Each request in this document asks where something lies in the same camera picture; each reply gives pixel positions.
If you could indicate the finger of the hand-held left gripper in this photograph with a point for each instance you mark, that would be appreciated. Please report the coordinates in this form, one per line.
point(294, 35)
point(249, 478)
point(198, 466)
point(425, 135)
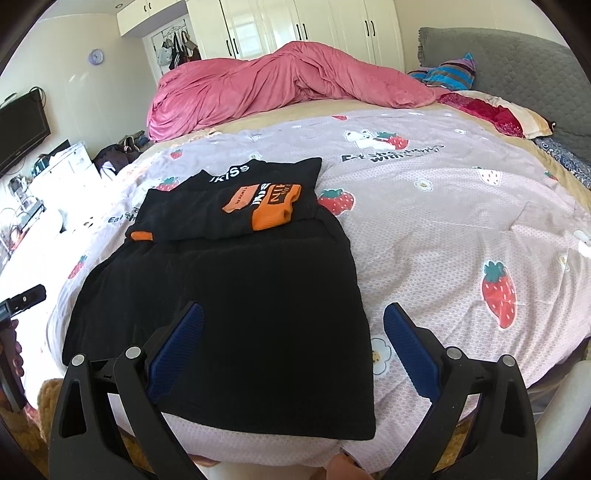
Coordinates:
point(27, 297)

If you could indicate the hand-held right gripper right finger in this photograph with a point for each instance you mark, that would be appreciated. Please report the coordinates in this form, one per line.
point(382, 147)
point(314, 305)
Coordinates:
point(411, 348)

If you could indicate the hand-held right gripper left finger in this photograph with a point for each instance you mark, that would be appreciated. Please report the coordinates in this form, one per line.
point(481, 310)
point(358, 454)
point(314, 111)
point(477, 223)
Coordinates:
point(180, 344)

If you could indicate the black sweater with orange cuffs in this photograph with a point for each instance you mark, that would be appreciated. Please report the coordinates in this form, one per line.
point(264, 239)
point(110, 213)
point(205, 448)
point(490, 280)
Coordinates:
point(258, 332)

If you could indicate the dark clothes pile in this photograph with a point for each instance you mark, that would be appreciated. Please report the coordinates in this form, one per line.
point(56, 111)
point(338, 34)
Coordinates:
point(113, 159)

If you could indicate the person's left hand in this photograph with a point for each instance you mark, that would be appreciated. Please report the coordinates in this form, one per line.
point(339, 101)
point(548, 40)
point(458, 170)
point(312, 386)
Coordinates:
point(17, 357)

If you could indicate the person's right hand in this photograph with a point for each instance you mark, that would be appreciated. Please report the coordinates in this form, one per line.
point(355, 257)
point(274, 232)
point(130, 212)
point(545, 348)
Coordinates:
point(341, 468)

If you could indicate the white drawer cabinet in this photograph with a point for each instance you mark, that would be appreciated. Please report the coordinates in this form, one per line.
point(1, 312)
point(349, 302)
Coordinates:
point(69, 175)

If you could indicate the strawberry printed blanket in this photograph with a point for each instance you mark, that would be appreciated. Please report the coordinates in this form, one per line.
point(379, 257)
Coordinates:
point(438, 221)

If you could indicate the black television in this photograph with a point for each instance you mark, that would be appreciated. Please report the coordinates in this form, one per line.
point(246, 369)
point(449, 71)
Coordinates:
point(21, 129)

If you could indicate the bed with beige sheet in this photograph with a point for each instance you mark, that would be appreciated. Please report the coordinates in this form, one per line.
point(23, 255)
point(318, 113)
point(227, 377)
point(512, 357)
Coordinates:
point(286, 121)

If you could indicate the blue patterned cloth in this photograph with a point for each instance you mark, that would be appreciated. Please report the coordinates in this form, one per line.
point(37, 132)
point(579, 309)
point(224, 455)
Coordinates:
point(568, 157)

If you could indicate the red patterned pillow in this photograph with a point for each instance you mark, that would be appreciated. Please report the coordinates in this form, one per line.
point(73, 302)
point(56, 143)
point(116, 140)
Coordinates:
point(489, 110)

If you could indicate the striped colourful cloth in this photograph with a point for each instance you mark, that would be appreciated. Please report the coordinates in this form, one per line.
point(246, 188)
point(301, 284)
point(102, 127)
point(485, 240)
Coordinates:
point(448, 76)

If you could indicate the pink duvet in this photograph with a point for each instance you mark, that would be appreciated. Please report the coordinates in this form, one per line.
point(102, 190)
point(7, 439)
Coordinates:
point(277, 78)

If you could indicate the hanging bags on door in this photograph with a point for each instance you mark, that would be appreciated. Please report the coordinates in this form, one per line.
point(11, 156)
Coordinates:
point(180, 48)

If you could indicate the grey quilted headboard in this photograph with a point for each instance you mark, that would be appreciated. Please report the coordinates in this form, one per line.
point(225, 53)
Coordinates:
point(521, 69)

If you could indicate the white wardrobe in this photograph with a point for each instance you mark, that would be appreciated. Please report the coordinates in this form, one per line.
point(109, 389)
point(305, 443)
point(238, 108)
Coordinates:
point(277, 27)

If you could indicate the purple wall clock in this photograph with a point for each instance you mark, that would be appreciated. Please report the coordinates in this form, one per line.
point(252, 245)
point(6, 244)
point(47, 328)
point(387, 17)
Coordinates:
point(95, 56)

